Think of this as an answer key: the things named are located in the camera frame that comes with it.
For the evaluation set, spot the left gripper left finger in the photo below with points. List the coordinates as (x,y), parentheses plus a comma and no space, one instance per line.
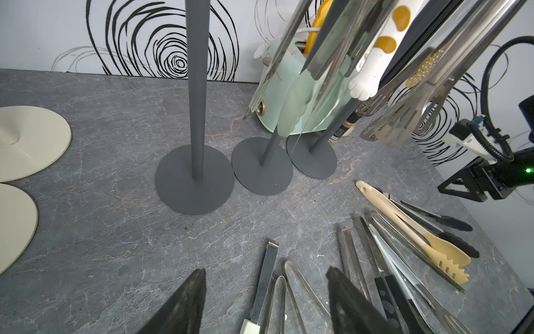
(182,312)

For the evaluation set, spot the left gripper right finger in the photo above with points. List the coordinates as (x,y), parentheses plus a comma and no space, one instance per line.
(349,310)

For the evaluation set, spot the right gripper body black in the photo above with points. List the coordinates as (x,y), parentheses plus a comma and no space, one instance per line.
(480,179)

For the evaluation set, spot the beige plastic tongs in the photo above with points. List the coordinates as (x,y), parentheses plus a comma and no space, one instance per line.
(448,257)

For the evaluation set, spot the plain steel serving tongs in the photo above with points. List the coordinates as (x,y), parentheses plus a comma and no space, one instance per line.
(374,104)

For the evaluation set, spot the grey utensil rack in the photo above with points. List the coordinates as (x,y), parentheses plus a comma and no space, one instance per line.
(311,153)
(260,164)
(195,179)

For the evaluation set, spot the steel slotted tongs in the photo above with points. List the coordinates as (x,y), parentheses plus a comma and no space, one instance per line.
(341,54)

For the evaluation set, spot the large steel tongs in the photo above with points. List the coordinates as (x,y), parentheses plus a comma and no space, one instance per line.
(285,40)

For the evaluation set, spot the cream utensil rack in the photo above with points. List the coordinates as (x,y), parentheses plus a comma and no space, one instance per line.
(32,139)
(19,221)

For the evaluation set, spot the black tweezer tongs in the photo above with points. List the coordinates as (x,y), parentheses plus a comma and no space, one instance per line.
(396,307)

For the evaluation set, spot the small brown spice jar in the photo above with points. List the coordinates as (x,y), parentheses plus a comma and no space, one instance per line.
(346,126)

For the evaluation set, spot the mint green toaster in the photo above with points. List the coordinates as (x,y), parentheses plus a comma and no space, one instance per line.
(273,99)

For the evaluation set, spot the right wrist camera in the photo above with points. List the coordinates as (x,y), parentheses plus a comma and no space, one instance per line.
(460,136)

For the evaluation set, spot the white handled slim tongs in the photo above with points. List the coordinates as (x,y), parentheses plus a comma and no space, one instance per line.
(403,272)

